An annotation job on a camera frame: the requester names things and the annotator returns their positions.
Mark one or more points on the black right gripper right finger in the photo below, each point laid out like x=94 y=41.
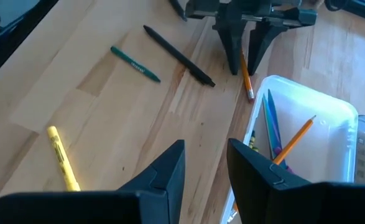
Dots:
x=250 y=180

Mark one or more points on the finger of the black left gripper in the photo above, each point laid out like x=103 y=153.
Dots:
x=261 y=43
x=232 y=46

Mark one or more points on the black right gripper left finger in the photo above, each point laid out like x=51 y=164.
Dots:
x=169 y=180

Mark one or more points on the orange pencil with eraser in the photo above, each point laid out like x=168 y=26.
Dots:
x=247 y=81
x=294 y=140

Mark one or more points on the black pen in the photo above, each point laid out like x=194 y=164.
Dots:
x=179 y=56

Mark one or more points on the clear plastic supply box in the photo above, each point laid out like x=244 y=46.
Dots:
x=319 y=146

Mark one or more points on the green ballpoint pen with print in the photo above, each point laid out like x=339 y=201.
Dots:
x=135 y=64

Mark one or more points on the yellow highlighter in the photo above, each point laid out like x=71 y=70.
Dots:
x=62 y=158

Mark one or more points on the black table edge rail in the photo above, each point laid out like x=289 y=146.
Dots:
x=23 y=31

